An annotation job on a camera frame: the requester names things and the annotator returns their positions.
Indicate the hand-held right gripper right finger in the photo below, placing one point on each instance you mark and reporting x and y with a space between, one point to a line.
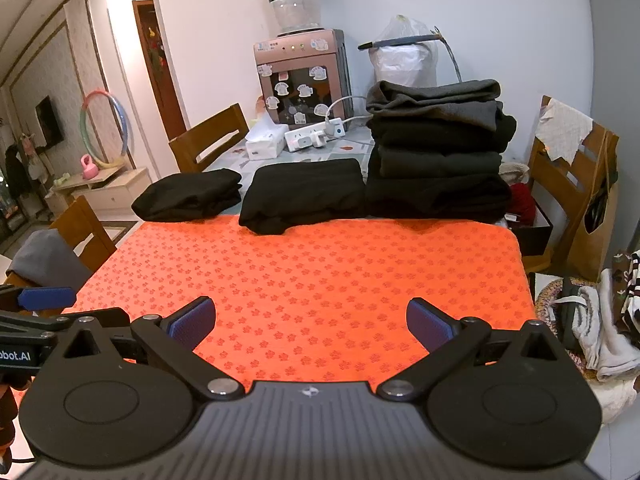
425 317

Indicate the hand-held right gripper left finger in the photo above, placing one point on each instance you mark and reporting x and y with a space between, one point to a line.
192 317

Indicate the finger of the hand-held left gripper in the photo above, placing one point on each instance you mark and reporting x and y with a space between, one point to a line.
45 296
25 321

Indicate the grey cloth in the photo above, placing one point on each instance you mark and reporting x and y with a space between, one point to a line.
45 260

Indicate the wooden chair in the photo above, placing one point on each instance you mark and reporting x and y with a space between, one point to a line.
210 135
82 232
552 180

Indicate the orange flower-patterned mat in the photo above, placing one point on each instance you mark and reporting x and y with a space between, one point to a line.
320 270

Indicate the woven basket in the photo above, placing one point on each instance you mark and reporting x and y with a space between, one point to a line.
545 300

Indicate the light wooden cabinet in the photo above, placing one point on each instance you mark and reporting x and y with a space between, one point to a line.
110 190

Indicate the hanging dark coat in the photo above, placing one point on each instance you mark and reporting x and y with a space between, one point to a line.
17 170

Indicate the pink kettlebell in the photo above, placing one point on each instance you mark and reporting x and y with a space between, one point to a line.
89 170

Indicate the black box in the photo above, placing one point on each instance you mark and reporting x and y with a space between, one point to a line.
532 235

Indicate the red cloth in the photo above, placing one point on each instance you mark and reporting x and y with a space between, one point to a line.
522 199

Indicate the white towel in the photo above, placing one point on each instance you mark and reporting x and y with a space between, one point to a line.
607 340

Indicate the white tissue box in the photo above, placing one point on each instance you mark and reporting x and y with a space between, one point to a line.
265 147

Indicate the brown paper bag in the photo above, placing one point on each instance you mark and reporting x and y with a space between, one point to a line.
597 240

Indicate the hula hoop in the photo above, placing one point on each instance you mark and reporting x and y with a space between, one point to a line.
123 121

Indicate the striped cloth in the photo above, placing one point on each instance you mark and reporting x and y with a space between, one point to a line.
627 280

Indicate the white charger plug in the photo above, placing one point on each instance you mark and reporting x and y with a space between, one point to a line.
318 140

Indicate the white power strip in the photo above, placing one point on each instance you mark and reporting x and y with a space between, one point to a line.
300 137

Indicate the brown wooden door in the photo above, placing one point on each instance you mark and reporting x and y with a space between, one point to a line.
165 100

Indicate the white cloth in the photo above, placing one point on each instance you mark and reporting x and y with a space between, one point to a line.
565 127

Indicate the white plastic bag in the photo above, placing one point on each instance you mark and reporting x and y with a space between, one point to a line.
405 60

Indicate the dark flat bar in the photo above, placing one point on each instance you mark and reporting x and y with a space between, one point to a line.
400 40

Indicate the pink water dispenser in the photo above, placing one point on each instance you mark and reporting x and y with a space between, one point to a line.
300 55

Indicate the wall television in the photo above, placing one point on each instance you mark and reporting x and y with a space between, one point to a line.
49 122

